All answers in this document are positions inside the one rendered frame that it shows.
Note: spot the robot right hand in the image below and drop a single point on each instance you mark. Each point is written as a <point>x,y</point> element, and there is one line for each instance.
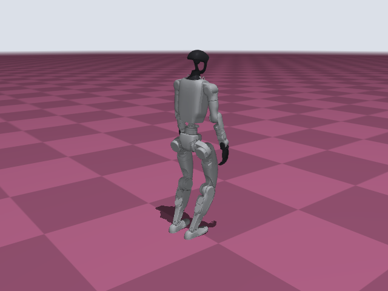
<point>225,153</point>

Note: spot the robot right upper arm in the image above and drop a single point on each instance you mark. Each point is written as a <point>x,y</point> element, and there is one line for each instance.
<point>211,91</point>

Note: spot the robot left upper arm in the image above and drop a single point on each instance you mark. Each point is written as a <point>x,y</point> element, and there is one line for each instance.
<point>176,87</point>

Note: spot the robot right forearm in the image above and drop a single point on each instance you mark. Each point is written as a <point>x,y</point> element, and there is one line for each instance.
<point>220,132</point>

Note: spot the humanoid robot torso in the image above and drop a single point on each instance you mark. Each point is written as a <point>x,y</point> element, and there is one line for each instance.
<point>192,108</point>

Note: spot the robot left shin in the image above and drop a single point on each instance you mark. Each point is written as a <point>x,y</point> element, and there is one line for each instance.
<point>181,200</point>

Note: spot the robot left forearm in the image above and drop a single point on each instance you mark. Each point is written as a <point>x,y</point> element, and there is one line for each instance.
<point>181,124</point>

